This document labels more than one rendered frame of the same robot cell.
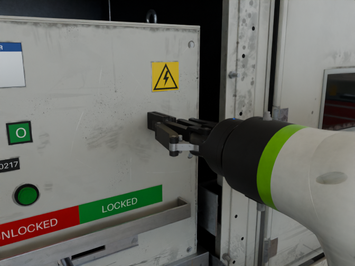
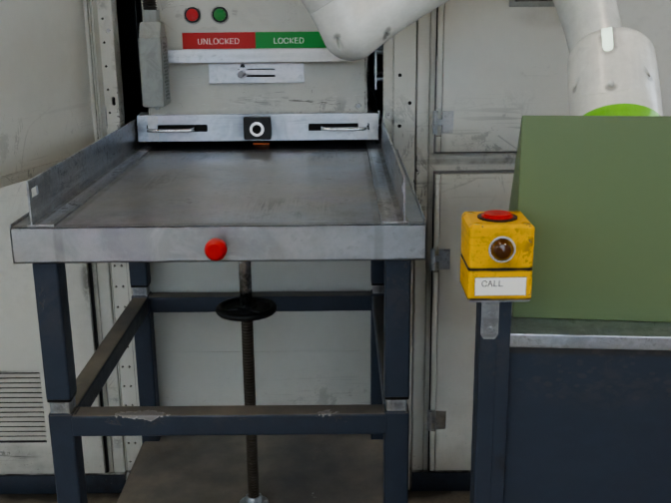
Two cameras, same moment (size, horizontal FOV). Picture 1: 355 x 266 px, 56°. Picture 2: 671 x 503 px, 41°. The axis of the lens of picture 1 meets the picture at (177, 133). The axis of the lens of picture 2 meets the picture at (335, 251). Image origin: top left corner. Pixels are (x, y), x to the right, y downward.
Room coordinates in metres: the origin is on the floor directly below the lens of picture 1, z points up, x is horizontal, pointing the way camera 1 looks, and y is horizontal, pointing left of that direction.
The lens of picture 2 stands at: (-1.08, -1.09, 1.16)
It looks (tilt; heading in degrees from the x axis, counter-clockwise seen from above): 16 degrees down; 34
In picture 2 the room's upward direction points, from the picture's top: 1 degrees counter-clockwise
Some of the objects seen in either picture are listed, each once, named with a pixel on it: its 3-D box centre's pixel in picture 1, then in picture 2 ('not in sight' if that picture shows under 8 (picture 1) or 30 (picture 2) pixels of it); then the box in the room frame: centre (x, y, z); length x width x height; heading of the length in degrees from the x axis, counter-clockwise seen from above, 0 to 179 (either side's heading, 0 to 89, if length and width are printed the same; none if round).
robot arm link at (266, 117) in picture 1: (265, 162); not in sight; (0.36, -0.10, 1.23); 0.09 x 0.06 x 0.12; 123
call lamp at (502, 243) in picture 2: not in sight; (502, 251); (-0.09, -0.68, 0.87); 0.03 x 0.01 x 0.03; 123
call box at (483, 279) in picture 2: not in sight; (495, 254); (-0.05, -0.66, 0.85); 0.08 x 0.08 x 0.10; 33
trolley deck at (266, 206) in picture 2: not in sight; (242, 195); (0.18, -0.05, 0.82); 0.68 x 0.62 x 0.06; 33
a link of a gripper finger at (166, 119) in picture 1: (184, 135); not in sight; (0.47, -0.01, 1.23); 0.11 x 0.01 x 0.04; 35
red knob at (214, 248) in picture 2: not in sight; (216, 248); (-0.12, -0.25, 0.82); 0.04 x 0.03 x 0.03; 33
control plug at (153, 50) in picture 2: not in sight; (154, 64); (0.33, 0.30, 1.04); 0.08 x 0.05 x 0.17; 33
